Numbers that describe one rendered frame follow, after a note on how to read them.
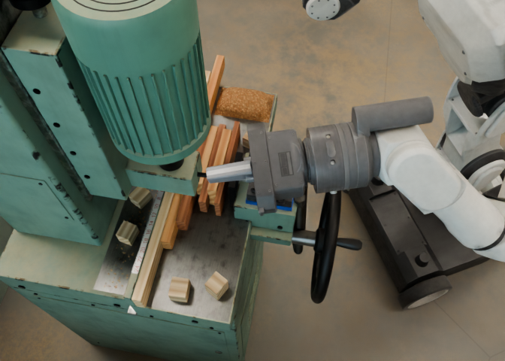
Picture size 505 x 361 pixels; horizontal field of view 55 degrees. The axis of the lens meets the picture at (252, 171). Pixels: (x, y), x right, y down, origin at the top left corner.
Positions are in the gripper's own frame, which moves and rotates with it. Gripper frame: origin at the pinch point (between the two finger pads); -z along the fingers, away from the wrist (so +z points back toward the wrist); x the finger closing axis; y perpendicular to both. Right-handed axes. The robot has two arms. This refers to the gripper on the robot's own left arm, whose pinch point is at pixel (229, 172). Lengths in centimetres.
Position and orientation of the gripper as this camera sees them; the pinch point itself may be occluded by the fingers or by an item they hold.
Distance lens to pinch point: 65.1
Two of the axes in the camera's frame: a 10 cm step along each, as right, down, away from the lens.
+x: -1.3, -9.5, 2.7
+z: 9.9, -1.4, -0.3
